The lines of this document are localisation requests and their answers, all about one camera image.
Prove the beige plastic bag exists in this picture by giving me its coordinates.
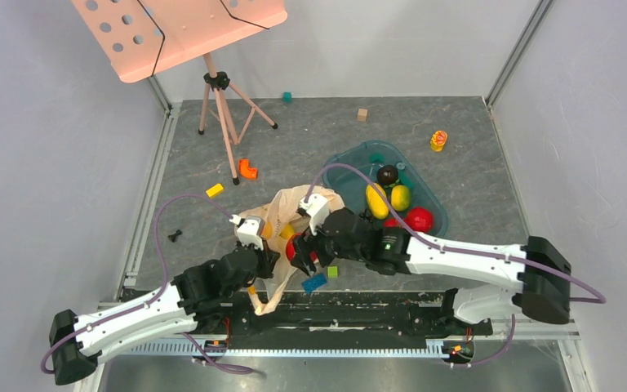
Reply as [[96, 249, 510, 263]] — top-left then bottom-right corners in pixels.
[[238, 185, 347, 317]]

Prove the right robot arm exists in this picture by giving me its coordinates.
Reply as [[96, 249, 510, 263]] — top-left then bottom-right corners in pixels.
[[290, 194, 571, 333]]

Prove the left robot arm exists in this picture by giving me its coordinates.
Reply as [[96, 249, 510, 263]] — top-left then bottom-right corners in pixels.
[[43, 216, 279, 385]]

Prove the yellow lemon fake fruit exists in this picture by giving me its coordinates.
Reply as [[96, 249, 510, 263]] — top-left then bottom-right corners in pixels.
[[278, 223, 296, 241]]

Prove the red tomato fake fruit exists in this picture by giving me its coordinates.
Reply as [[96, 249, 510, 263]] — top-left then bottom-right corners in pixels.
[[383, 218, 402, 228]]

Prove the dark mangosteen fake fruit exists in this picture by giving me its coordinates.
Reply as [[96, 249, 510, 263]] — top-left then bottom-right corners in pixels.
[[376, 165, 400, 187]]

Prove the red apple fake fruit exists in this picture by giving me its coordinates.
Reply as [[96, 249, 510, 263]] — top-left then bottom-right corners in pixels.
[[404, 207, 434, 234]]

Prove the blue flat block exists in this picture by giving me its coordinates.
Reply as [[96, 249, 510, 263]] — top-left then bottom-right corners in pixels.
[[301, 274, 328, 294]]

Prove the small green cube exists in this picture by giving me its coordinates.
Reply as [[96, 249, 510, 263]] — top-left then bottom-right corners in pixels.
[[327, 266, 339, 279]]

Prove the teal plastic tub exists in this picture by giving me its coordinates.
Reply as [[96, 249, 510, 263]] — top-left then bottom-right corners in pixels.
[[322, 140, 448, 238]]

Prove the yellow green mango fruit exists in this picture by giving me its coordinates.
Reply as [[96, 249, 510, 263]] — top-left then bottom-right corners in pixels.
[[390, 185, 412, 212]]

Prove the small yellow block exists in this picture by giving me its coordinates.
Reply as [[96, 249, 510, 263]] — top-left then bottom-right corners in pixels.
[[205, 183, 225, 198]]

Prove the small black screw piece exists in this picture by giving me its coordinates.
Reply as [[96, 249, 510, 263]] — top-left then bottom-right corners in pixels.
[[167, 229, 183, 243]]

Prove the orange curved toy piece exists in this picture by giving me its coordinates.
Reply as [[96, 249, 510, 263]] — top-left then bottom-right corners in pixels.
[[238, 158, 259, 180]]

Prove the small wooden cube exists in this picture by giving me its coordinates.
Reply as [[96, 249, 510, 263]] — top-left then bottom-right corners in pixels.
[[357, 108, 368, 122]]

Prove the yellow red toy piece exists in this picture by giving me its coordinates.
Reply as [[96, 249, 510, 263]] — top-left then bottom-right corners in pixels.
[[430, 130, 447, 152]]

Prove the pink music stand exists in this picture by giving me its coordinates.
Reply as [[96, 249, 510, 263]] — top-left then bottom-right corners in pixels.
[[72, 0, 288, 185]]

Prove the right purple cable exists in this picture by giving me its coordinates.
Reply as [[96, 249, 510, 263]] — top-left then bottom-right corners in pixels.
[[303, 163, 607, 369]]

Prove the purple cable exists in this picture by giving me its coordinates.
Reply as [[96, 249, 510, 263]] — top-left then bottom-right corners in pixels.
[[40, 194, 255, 376], [303, 163, 607, 369]]

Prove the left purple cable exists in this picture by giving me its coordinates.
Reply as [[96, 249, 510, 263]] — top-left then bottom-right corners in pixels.
[[40, 194, 255, 376]]

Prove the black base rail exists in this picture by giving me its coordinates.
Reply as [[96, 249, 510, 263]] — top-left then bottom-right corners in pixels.
[[192, 291, 512, 358]]

